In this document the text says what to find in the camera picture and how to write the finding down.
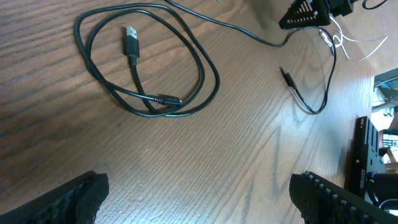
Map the white usb cable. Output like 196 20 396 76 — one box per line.
319 15 389 62

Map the black usb cable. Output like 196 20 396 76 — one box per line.
73 2 221 118
163 0 338 115

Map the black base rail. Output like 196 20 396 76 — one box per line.
349 116 397 210

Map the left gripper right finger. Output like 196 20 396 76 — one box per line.
289 171 397 224

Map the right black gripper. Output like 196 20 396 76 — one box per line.
279 0 354 30

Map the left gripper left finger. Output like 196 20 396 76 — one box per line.
1 170 109 224

